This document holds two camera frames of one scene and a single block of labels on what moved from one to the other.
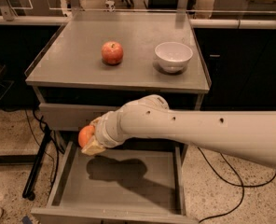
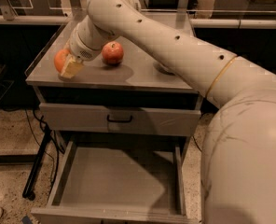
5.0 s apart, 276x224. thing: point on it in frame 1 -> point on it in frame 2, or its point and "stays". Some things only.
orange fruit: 85,133 -> 59,58
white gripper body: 103,131 -> 78,48
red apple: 112,52 stays
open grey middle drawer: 129,182 stays
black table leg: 29,189 stays
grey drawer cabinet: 93,63 stays
